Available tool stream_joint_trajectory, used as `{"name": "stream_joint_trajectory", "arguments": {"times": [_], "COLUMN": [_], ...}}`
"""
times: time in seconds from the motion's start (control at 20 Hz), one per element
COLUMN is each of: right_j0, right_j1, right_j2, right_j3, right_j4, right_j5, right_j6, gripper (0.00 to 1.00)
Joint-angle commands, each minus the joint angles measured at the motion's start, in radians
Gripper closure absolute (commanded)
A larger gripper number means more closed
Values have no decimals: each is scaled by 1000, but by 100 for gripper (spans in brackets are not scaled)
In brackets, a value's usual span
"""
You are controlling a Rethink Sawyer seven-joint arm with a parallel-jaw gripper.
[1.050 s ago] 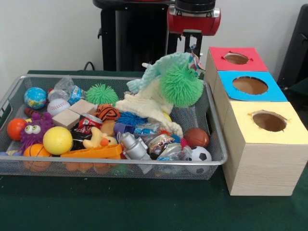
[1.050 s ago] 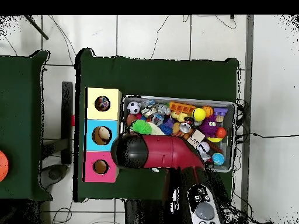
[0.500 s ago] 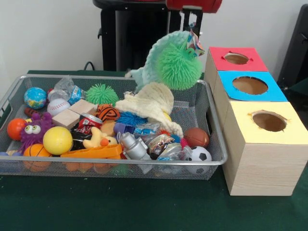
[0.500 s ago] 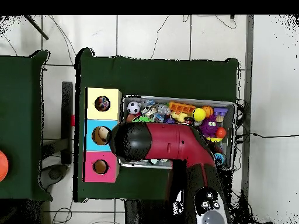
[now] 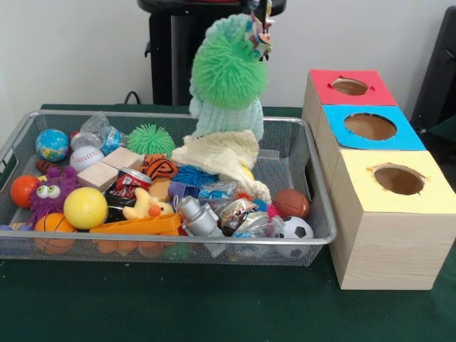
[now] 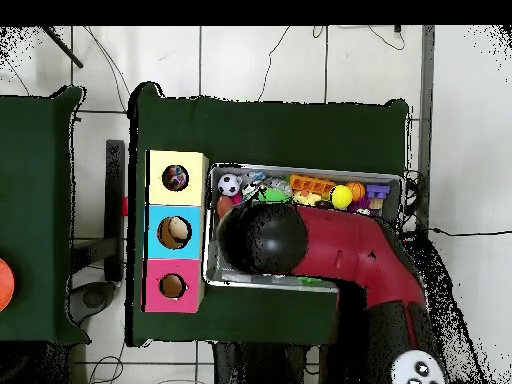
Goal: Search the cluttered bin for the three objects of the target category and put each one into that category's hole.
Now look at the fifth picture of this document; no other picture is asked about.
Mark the black upright panel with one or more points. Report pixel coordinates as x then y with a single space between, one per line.
438 71

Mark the wooden box with three holes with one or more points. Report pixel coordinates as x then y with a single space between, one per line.
384 249

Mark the purple furry monster toy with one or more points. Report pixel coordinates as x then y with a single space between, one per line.
51 194

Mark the white toy baseball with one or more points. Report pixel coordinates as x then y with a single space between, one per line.
86 158

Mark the colourful polka dot cloth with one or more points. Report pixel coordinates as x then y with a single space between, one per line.
261 35

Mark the red orange ball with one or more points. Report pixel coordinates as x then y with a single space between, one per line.
23 190

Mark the brown toy football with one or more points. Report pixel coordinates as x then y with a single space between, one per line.
291 203

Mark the cream knitted cloth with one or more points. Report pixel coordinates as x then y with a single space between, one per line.
228 153

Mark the light blue cloth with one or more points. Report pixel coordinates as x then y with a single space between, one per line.
228 119

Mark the green spiky rubber ball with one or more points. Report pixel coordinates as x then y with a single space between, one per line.
228 73
151 139

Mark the yellow smooth ball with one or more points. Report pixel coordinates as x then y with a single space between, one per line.
85 208

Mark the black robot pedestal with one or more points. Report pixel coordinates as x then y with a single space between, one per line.
171 53

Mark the silver mesh bin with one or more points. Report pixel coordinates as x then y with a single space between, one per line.
178 246

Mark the dark green table cloth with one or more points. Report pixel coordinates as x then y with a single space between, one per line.
178 306

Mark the black and white soccer ball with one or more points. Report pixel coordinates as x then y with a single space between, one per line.
295 229

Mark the orange toy basketball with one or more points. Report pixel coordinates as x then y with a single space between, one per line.
55 223

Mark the blue globe ball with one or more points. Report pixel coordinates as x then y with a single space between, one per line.
52 145

